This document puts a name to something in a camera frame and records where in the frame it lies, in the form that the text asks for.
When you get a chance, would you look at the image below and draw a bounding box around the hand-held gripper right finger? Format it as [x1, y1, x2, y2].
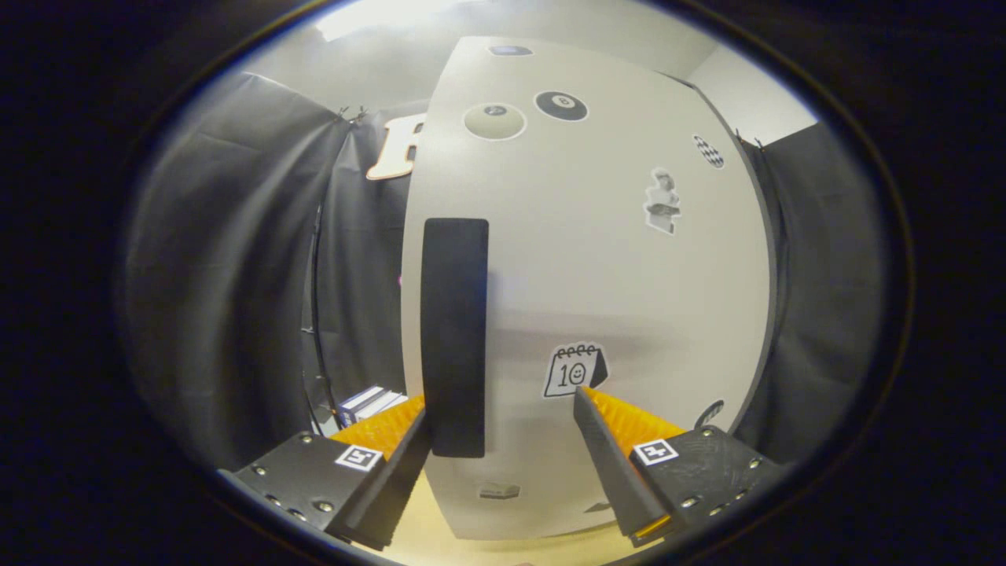
[572, 385, 795, 549]

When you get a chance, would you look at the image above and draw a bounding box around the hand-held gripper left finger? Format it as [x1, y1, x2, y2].
[216, 393, 431, 551]

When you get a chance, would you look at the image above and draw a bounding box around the black door handle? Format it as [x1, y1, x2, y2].
[420, 218, 490, 459]

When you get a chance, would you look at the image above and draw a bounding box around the white cabinet door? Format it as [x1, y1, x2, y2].
[401, 35, 775, 542]

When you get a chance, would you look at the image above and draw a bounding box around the grey cabinet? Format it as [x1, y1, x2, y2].
[399, 35, 780, 543]

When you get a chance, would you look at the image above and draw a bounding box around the black backdrop cloth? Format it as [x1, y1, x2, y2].
[118, 71, 889, 472]

